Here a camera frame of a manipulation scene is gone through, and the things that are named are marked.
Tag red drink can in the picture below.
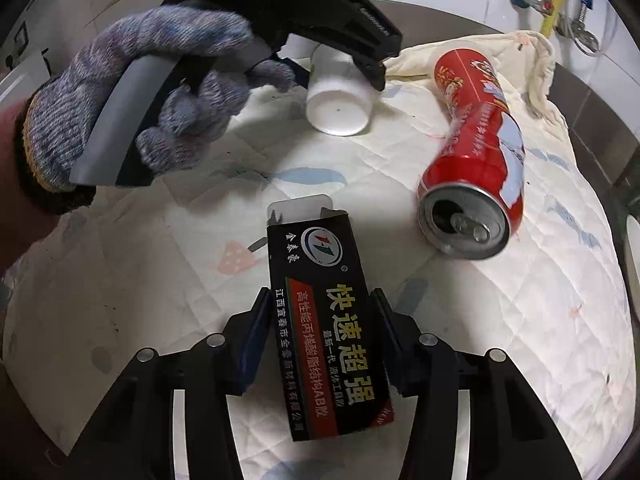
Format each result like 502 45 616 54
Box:
417 49 526 261

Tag cream printed quilt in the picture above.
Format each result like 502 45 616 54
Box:
0 30 628 480

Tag white cup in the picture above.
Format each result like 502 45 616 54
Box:
306 42 375 137

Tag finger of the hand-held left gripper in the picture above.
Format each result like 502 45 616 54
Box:
274 55 310 94
300 0 404 92

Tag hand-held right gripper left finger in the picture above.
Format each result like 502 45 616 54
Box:
47 287 273 480

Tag black glue box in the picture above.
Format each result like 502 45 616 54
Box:
266 194 396 443

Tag person's left hand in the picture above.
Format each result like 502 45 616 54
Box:
19 2 297 194

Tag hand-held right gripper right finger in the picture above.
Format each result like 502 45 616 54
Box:
367 287 571 480

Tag metal hose fitting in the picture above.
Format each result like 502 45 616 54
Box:
560 15 601 56

